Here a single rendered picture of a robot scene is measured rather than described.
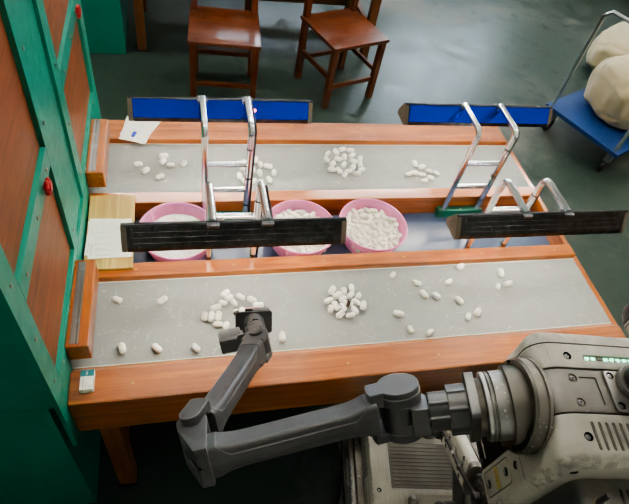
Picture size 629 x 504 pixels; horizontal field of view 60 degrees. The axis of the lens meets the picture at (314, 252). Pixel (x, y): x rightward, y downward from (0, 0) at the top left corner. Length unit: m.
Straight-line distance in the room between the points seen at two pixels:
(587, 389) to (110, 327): 1.29
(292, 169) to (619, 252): 2.26
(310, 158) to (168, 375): 1.12
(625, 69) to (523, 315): 2.58
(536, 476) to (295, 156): 1.63
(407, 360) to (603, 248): 2.21
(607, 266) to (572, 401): 2.66
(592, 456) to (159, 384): 1.10
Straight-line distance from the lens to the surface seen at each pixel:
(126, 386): 1.63
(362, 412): 1.00
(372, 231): 2.09
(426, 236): 2.22
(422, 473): 1.94
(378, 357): 1.72
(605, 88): 4.31
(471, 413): 0.97
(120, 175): 2.18
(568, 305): 2.19
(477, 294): 2.03
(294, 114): 1.96
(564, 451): 0.99
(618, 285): 3.58
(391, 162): 2.39
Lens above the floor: 2.22
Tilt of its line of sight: 49 degrees down
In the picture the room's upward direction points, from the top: 14 degrees clockwise
